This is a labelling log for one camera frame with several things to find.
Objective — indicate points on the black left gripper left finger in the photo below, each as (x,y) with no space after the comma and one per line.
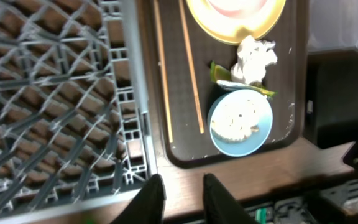
(147,206)

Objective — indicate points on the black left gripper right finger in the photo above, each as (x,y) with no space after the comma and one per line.
(220,206)

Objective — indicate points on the wooden chopstick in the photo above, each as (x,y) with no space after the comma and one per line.
(191,65)
(161,53)

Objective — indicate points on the grey dishwasher rack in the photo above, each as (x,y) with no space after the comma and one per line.
(74,114)

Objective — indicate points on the black waste bin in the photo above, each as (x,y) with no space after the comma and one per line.
(331,98)

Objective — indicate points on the dark brown serving tray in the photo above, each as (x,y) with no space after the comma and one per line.
(190,148)

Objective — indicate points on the blue bowl with food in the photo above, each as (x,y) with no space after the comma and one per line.
(240,122)

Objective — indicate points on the green snack wrapper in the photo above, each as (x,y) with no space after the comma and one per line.
(222,77)

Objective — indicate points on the crumpled white napkin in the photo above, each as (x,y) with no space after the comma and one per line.
(253,56)

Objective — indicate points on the yellow plate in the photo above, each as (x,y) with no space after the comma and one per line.
(231,30)

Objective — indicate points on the clear plastic bin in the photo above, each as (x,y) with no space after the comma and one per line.
(333,25)

